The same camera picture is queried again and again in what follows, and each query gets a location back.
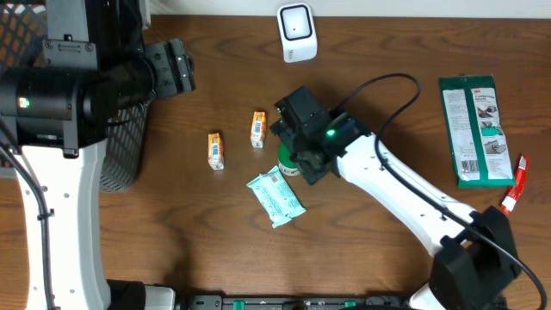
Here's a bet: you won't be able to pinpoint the green lid spice jar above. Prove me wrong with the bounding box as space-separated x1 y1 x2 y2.
278 144 300 177

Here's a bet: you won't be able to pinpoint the mint green wipes pack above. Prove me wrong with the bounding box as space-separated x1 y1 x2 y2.
247 166 306 228

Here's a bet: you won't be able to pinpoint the orange small carton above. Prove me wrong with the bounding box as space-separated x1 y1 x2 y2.
250 111 266 148
207 133 225 171

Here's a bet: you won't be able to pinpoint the green 3M glove package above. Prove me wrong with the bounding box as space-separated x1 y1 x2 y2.
439 75 516 189

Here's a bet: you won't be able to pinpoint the red snack stick packet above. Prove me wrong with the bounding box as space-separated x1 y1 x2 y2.
500 154 530 214

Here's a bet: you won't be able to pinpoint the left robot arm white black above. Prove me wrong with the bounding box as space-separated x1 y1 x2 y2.
1 0 195 309

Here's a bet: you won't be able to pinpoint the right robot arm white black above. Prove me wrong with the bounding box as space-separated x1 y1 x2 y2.
269 87 521 309

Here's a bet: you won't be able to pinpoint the white barcode scanner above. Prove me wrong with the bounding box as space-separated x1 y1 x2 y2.
276 3 318 63

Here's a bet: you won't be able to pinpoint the grey plastic mesh basket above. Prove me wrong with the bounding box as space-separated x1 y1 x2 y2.
1 1 150 193

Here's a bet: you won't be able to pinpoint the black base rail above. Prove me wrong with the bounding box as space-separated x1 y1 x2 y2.
182 294 410 310

